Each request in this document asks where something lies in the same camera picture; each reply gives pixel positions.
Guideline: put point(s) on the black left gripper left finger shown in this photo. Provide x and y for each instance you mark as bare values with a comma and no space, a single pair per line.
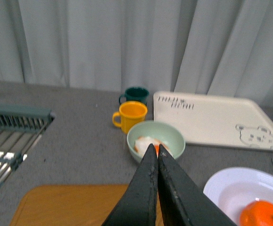
138,205

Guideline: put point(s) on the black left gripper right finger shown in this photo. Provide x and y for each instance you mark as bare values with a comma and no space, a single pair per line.
182,202

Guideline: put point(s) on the white ribbed plate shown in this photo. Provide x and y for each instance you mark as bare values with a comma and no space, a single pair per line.
232,189

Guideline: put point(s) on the orange mandarin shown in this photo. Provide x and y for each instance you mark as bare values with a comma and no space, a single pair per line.
257,213

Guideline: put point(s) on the fake fried egg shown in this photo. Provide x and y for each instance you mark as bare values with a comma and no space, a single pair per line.
142,143

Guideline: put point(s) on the light green bowl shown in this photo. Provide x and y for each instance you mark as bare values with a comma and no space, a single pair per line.
153,131

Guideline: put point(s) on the wooden cutting board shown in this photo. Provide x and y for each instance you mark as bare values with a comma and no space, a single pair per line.
67,205

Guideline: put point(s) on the yellow mug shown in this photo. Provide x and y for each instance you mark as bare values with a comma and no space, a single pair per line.
130,113

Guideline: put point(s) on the dark green mug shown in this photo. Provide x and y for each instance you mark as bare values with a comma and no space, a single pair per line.
139,94

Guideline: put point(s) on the cream bear serving tray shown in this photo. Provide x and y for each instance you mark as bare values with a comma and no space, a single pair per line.
215,120

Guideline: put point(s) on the metal sink drying rack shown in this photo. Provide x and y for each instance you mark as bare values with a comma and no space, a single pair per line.
21,127

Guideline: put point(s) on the grey curtain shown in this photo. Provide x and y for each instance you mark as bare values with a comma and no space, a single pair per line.
214,47

